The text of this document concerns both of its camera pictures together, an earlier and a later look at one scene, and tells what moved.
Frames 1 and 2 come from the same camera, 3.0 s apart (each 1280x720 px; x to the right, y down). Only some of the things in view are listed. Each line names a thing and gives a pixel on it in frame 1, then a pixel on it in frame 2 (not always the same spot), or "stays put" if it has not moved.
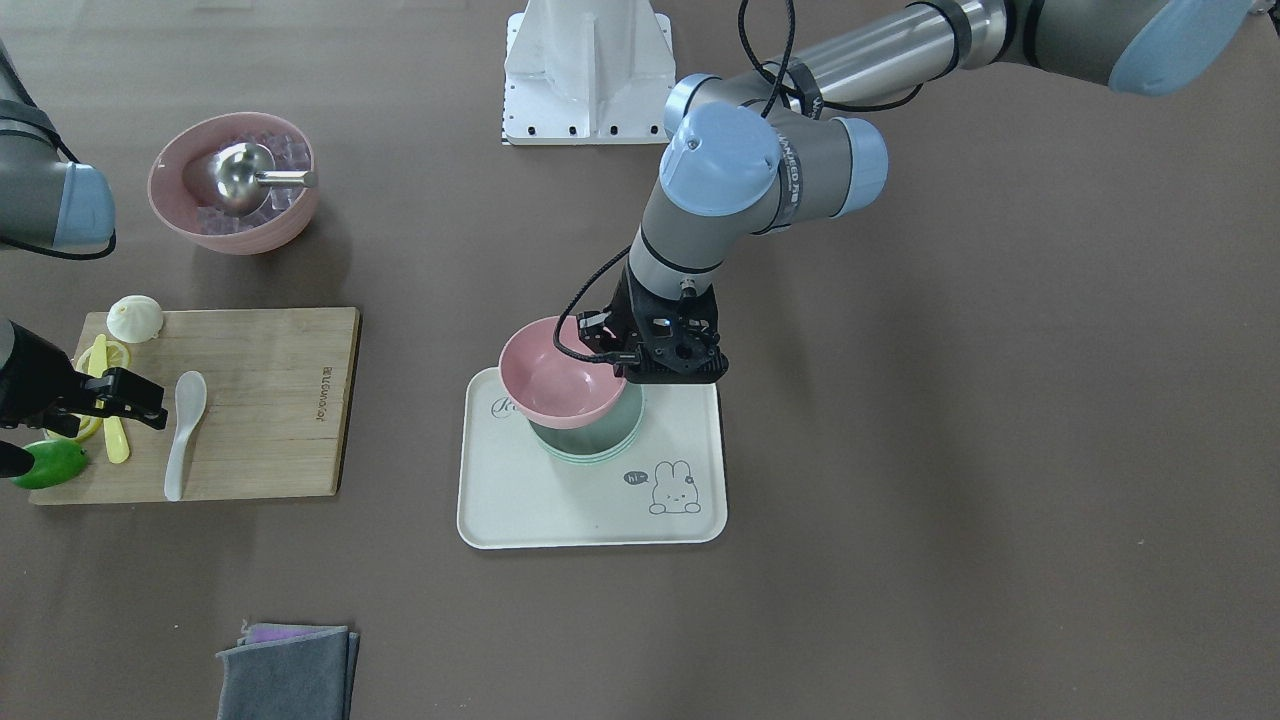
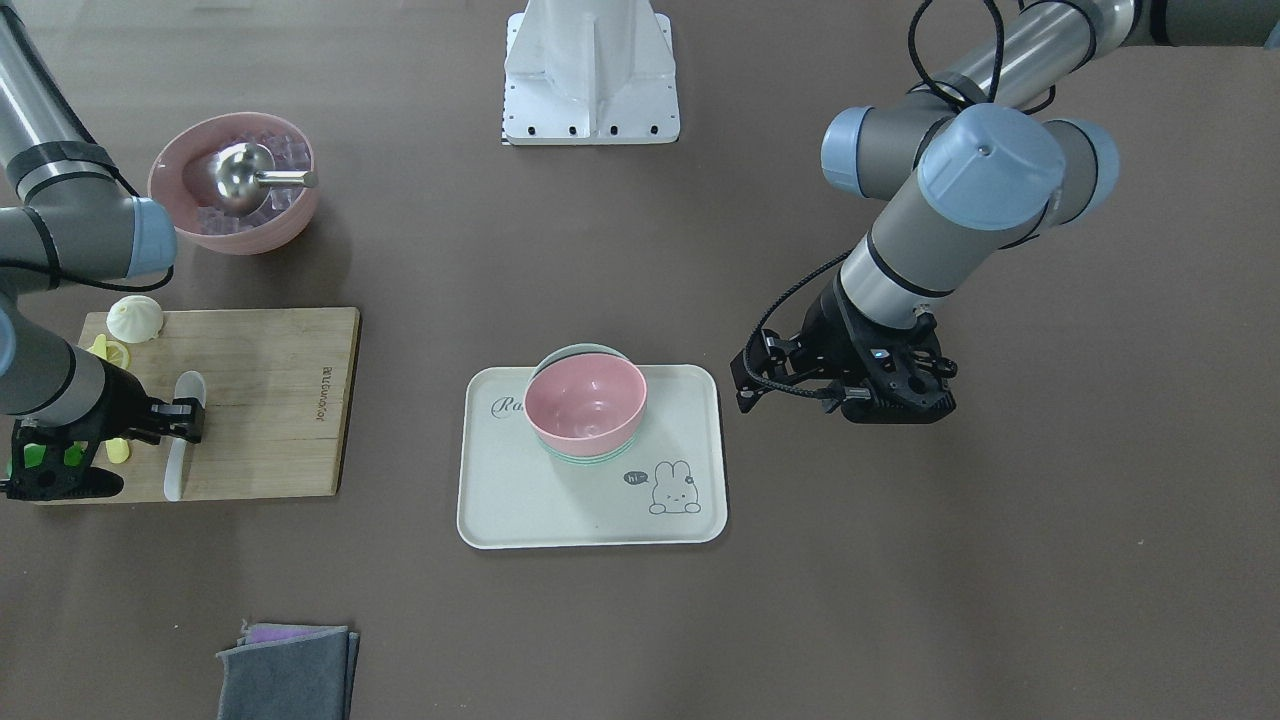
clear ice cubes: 290,153 stays put
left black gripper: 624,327 to 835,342
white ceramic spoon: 190,395 stays put
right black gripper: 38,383 to 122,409
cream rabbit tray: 668,486 stays put
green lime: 55,460 stays put
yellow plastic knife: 98,364 stays put
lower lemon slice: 117,356 stays put
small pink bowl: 551,386 to 586,404
